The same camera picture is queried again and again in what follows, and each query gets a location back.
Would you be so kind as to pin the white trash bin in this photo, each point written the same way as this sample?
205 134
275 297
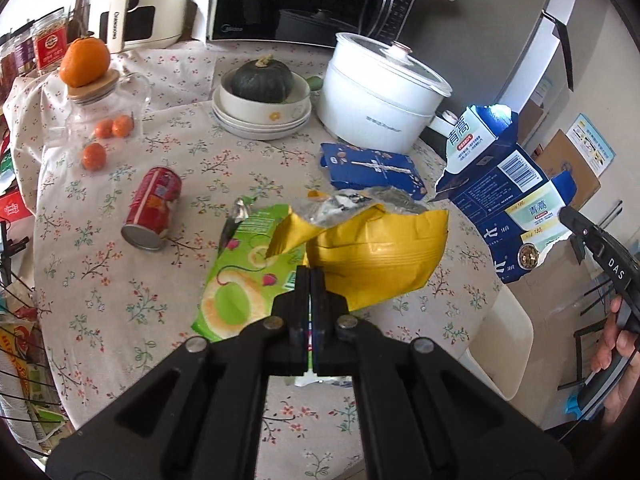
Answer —
498 354

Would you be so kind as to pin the red drink can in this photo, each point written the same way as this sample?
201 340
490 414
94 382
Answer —
149 216

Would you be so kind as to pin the grey refrigerator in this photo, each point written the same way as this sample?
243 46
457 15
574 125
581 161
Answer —
488 50

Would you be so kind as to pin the upper cardboard box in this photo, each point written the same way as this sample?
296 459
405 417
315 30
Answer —
562 155

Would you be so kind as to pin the small orange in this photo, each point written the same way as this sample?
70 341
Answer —
103 129
93 157
122 126

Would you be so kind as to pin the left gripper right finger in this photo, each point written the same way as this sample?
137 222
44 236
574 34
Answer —
330 350

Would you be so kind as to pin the black wire rack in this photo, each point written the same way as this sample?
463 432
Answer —
29 405

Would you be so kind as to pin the white flower bowl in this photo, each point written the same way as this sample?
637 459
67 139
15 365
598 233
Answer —
294 107

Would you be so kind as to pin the green onion rings bag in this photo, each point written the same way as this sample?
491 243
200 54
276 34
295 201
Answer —
240 287

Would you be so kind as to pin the floral tablecloth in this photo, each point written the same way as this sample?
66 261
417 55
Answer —
109 312

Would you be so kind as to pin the glass vase with twigs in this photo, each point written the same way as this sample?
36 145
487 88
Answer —
78 21

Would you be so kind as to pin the stacked white plates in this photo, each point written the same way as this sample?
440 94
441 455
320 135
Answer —
256 132

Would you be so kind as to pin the person's right hand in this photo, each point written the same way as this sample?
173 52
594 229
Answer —
624 343

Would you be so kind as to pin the black microwave oven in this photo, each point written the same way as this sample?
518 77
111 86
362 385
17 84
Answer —
314 22

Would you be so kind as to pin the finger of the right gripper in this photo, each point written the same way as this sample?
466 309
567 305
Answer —
614 259

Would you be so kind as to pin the torn blue milk carton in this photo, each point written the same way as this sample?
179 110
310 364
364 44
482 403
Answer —
497 186

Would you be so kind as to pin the blue white leaflet box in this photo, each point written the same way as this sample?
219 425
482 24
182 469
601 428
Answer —
590 144

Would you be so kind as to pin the blue snack box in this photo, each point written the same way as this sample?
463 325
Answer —
361 168

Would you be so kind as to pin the glass jar with wooden lid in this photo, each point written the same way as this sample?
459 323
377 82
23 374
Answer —
108 97

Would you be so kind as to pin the white electric cooking pot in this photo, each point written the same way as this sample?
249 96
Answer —
377 95

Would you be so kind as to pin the red lidded jar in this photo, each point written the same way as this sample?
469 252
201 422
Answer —
50 40

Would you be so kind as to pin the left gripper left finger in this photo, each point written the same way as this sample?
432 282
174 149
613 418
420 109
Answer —
290 354

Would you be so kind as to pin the dark green pumpkin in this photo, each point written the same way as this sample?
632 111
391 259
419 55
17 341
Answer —
265 80

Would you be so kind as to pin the yellow snack bag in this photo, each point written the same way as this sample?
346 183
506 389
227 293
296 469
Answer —
372 245

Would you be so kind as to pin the large orange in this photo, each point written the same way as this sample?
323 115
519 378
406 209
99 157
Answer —
86 60

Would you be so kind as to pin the blue plastic stool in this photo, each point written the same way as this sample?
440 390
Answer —
586 402

